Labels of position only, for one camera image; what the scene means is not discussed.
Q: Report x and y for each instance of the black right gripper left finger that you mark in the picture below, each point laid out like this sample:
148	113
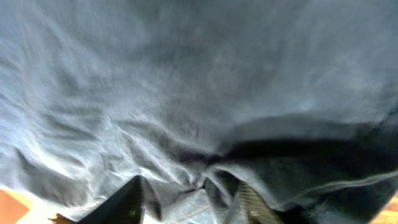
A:
123	207

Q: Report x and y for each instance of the navy blue shorts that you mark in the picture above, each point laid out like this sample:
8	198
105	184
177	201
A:
297	99

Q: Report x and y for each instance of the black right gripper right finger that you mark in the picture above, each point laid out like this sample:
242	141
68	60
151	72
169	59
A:
254	209

